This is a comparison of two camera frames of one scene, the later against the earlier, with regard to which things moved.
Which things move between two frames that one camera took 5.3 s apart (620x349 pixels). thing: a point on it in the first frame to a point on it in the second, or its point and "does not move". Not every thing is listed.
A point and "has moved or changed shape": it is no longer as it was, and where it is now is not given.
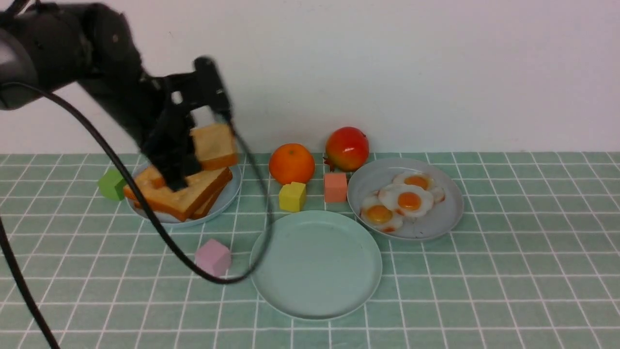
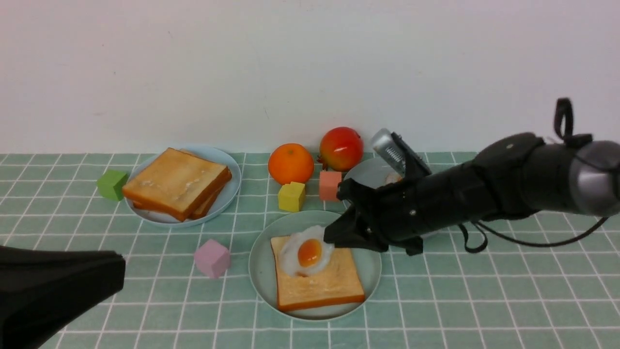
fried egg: [407, 200] has moved or changed shape
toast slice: [183, 203] does not move
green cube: [112, 184] does not move
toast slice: [215, 146] to [338, 283]
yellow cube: [292, 197] does not move
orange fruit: [291, 163] does not move
